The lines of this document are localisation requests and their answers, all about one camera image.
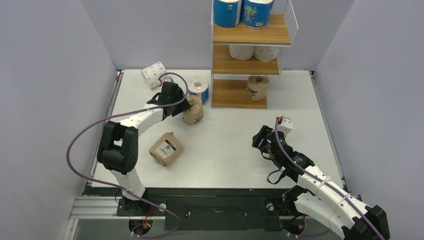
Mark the white floral roll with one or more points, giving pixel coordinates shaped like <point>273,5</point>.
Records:
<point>151,74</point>
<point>265,53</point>
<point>241,52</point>

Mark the white wire wooden shelf rack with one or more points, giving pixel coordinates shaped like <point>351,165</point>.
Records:
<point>228,87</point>

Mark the brown roll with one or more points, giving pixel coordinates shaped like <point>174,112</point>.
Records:
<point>257,87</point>
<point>166,149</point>
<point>193,115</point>

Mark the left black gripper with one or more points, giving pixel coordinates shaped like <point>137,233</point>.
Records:
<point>184,105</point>

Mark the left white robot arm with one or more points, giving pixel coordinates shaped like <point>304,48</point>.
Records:
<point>119,143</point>

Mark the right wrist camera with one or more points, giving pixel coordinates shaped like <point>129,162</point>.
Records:
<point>285,125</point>

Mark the blue wrapped roll back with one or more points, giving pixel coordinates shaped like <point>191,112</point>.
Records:
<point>199,86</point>

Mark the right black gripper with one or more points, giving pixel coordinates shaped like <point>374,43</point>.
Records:
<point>263,142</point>

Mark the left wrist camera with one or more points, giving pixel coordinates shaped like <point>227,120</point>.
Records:
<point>166,79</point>

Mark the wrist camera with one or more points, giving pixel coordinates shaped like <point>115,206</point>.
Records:
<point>285,125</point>
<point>166,79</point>

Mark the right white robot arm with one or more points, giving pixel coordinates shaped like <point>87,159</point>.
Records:
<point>316,195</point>

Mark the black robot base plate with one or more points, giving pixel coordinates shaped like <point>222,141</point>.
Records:
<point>214,209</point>

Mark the blue roll front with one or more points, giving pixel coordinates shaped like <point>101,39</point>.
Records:
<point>226,13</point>

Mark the blue roll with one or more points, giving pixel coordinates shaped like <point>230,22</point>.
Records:
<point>199,86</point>
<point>255,14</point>
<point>226,13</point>

